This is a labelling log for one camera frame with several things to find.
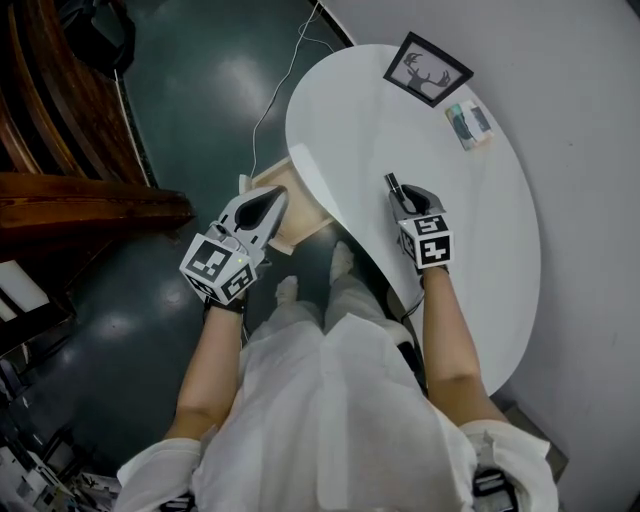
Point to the brown wooden staircase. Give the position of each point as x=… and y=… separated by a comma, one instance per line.
x=75, y=200

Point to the person's left white shoe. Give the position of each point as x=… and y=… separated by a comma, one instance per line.
x=286, y=290

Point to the person's right white shoe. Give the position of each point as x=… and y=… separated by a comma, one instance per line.
x=341, y=260

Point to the person's right forearm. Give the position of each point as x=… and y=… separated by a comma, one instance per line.
x=452, y=350

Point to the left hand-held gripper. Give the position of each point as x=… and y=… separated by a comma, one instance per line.
x=215, y=262

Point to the patterned tissue box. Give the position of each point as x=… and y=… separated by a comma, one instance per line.
x=470, y=125

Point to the person's white shoe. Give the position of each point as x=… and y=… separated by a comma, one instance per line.
x=286, y=290
x=341, y=260

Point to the person's left forearm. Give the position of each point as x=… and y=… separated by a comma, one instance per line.
x=210, y=370

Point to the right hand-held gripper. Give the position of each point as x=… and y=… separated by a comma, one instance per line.
x=430, y=245

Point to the person's white shirt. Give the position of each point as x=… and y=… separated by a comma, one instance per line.
x=325, y=425

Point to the black framed deer picture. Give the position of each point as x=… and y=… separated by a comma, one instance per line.
x=427, y=70

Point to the black bin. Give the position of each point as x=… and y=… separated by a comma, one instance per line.
x=127, y=35

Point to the white curved desk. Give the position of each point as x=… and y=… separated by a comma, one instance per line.
x=425, y=150

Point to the person's white trousers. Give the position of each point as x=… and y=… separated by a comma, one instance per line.
x=355, y=300

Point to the black waist pack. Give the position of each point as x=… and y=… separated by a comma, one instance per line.
x=411, y=362

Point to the dark cylindrical marker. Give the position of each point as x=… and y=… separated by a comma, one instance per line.
x=392, y=182

